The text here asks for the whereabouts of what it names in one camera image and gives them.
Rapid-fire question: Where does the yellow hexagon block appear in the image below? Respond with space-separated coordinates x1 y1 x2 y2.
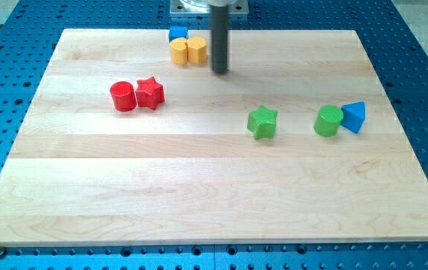
187 37 207 64

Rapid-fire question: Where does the blue triangle block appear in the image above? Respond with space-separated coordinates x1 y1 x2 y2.
341 101 366 134

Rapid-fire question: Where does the light wooden board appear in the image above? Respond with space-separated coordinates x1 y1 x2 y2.
0 28 428 247

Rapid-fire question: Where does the green star block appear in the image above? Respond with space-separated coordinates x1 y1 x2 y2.
247 105 278 140

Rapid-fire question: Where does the red star block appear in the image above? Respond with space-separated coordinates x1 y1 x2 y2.
135 76 164 110

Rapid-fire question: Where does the yellow heart block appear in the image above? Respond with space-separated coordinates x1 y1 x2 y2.
169 37 188 65

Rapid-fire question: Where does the red cylinder block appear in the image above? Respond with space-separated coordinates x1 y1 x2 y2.
110 81 137 112

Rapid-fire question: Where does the blue cube block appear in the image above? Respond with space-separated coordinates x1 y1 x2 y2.
168 26 188 42

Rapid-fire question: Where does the green cylinder block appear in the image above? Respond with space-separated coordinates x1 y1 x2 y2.
314 105 344 137

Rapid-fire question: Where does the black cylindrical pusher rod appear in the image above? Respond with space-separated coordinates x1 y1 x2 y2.
209 4 229 74

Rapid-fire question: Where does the silver robot mounting plate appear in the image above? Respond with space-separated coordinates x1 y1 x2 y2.
169 0 249 17

